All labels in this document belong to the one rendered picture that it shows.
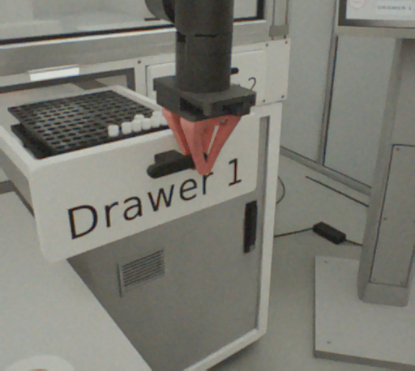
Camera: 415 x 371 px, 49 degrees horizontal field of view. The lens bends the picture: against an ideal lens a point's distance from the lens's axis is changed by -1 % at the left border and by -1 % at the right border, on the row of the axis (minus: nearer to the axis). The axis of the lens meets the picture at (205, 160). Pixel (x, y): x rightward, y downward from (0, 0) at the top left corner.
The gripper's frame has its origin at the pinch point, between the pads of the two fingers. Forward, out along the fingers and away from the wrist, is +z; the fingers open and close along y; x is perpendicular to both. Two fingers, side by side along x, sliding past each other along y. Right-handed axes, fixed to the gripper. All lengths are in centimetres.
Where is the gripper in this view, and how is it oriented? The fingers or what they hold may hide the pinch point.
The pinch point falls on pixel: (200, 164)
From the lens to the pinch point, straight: 51.4
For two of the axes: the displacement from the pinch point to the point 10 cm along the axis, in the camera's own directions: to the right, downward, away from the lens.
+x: -8.1, 2.3, -5.5
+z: -0.3, 9.1, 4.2
